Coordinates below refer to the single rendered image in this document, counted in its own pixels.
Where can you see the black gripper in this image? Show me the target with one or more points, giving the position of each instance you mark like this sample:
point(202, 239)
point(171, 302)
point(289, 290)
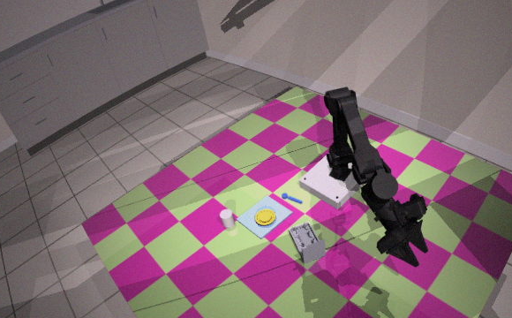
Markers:
point(397, 236)

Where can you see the light blue square mat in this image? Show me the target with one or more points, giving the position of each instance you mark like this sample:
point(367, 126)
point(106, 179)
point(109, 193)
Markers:
point(247, 219)

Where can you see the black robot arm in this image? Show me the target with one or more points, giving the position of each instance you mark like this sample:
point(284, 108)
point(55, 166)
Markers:
point(367, 166)

